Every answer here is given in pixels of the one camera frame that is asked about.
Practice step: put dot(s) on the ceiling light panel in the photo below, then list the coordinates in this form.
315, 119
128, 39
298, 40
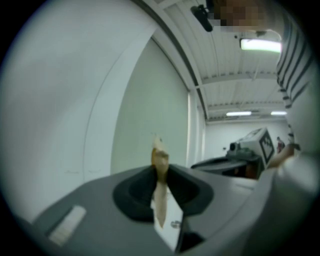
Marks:
260, 45

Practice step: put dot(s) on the ceiling tube light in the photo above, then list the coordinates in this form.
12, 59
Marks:
238, 113
278, 113

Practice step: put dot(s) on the black head-worn camera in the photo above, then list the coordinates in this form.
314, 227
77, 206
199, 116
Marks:
203, 18

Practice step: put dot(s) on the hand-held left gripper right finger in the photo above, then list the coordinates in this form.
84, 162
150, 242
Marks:
220, 205

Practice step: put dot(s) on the wooden toothbrush from beige cup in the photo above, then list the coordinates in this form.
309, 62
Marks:
160, 200

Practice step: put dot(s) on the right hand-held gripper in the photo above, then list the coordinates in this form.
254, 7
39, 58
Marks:
252, 146

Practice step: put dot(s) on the striped long-sleeve shirt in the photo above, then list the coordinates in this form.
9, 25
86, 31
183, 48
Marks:
297, 62

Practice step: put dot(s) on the person's right forearm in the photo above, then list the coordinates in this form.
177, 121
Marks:
282, 157

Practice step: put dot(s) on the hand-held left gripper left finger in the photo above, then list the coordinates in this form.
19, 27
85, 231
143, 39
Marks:
100, 220

